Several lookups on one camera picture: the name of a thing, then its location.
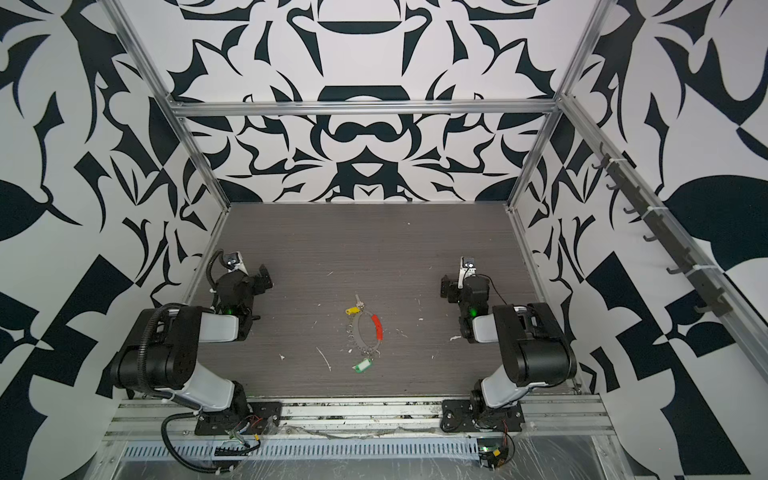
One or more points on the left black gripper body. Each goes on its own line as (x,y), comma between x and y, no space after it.
(257,281)

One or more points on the green key tag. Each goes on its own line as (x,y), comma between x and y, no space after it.
(363,365)

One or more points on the white slotted cable duct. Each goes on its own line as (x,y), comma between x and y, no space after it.
(338,449)

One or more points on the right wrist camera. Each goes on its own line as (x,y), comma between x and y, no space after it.
(467,269)

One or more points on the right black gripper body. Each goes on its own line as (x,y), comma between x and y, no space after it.
(453,289)

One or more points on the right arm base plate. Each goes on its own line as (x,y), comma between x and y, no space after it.
(480,415)

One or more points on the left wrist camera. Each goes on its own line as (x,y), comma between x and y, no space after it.
(234,261)

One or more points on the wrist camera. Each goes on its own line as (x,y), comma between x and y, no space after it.
(234,261)
(467,269)

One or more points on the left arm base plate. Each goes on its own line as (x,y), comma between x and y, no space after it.
(237,418)

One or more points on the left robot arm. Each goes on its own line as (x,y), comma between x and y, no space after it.
(160,356)

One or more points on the aluminium front rail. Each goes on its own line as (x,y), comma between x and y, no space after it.
(430,417)

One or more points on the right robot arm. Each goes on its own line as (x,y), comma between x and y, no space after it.
(534,351)

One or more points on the yellow tagged key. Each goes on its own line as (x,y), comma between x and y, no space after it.
(357,308)

